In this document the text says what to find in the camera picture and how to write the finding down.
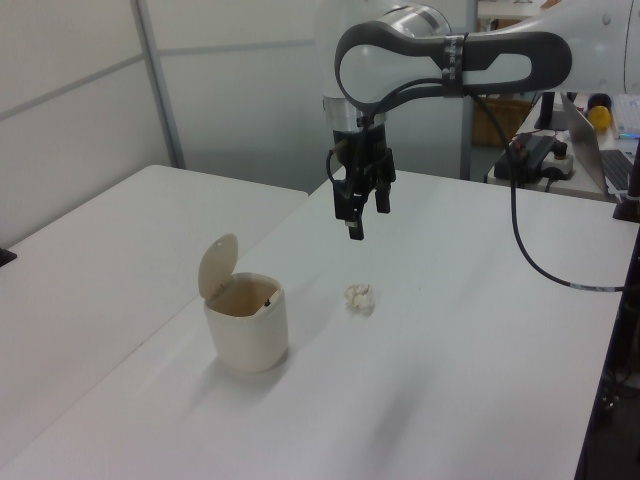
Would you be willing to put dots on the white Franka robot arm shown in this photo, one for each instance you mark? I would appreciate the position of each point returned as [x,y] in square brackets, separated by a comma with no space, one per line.
[590,50]

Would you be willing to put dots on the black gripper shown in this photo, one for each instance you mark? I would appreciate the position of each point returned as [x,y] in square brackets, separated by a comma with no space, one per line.
[362,150]

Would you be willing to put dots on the yellow round object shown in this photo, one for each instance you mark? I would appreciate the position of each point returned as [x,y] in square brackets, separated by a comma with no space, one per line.
[600,118]

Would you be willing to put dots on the black electronics box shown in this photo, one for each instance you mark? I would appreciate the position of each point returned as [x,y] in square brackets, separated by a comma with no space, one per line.
[527,157]

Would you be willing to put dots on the grey emergency stop box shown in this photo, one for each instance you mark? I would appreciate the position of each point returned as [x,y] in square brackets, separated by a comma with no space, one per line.
[561,164]

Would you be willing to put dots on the silver laptop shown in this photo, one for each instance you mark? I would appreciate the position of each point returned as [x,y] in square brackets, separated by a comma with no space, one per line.
[582,140]

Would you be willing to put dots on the small white lidded bin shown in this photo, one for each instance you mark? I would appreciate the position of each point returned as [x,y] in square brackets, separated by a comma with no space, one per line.
[247,335]

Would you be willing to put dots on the white paper trash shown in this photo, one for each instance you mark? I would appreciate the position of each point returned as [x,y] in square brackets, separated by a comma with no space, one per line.
[360,300]

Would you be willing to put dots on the black monitor stand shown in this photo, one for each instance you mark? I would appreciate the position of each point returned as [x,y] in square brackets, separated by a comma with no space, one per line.
[546,111]

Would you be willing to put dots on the grey partition post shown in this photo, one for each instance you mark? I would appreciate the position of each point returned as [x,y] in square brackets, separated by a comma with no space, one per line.
[161,90]

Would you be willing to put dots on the brown cardboard box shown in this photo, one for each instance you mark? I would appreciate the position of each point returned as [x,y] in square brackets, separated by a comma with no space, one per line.
[492,122]

